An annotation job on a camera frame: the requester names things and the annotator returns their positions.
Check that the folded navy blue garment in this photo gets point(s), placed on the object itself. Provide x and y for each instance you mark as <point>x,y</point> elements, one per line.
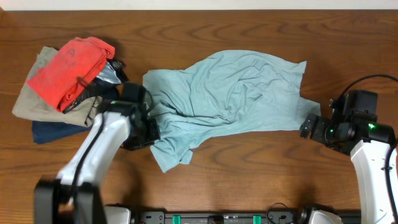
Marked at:
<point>44,132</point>

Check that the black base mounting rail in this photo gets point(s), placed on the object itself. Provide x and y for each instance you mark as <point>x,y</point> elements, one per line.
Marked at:
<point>158,217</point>

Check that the folded red-orange shirt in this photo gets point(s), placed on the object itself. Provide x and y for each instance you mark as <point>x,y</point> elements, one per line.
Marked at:
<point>75,65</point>

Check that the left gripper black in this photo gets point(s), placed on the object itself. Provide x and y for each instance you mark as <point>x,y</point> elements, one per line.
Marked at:
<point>154,135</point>

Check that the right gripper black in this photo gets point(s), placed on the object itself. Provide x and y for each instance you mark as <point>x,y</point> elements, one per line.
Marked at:
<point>321,122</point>

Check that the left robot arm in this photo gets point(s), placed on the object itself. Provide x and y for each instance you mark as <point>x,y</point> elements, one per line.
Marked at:
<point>74,195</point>

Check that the folded beige shirt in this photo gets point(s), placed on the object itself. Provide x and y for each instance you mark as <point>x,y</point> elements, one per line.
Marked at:
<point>29,105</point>

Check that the light blue t-shirt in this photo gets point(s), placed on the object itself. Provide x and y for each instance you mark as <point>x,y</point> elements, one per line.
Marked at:
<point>229,92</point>

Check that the folded black printed garment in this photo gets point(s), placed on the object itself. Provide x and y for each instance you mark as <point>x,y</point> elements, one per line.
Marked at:
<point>104,83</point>

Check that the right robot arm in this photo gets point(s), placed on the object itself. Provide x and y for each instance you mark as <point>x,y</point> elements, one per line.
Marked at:
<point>372,149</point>

